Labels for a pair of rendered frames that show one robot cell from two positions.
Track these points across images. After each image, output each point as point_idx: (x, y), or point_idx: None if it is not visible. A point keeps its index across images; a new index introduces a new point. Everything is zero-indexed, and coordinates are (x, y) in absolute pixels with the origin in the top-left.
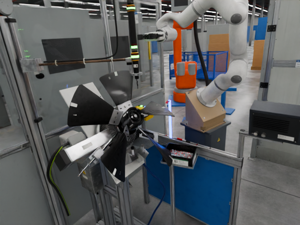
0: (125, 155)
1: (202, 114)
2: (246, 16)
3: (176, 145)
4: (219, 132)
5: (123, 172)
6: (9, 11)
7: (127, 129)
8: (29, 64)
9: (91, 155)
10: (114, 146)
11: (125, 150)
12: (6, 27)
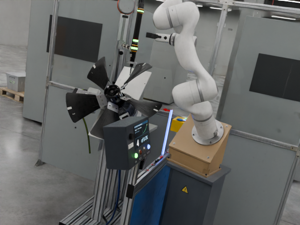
0: (90, 112)
1: (177, 140)
2: (186, 24)
3: None
4: (187, 180)
5: (77, 117)
6: (127, 11)
7: (104, 98)
8: (118, 43)
9: None
10: (79, 94)
11: (92, 109)
12: (121, 19)
